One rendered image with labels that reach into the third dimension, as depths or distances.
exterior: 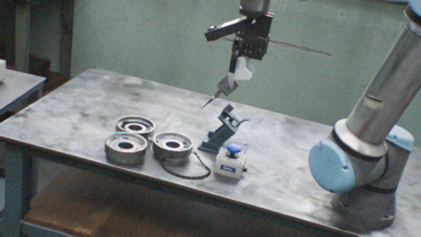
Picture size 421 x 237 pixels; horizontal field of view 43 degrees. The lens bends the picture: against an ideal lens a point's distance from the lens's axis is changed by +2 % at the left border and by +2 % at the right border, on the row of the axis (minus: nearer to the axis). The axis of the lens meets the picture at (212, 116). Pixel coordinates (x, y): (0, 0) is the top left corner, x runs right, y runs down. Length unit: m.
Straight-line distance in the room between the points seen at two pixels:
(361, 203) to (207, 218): 0.52
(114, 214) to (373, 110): 0.83
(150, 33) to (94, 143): 1.72
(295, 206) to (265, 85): 1.74
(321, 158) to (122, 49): 2.17
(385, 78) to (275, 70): 1.92
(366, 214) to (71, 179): 0.91
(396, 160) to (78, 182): 0.96
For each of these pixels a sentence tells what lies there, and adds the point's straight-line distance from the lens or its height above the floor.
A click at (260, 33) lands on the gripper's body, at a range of 1.34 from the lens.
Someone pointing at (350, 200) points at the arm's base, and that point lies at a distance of 1.31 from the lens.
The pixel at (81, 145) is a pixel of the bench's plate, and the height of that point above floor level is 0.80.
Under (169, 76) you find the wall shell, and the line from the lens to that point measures 3.09.
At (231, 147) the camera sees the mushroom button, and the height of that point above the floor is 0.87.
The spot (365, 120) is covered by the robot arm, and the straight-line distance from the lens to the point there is 1.09.
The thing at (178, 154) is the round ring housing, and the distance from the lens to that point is 1.34.
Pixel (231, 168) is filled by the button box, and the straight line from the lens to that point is 1.33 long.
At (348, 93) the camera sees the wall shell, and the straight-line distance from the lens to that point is 2.96.
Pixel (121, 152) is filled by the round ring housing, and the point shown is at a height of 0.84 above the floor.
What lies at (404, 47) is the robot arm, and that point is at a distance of 1.03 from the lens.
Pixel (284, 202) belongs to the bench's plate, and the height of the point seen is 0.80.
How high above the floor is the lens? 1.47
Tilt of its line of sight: 24 degrees down
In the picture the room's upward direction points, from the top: 11 degrees clockwise
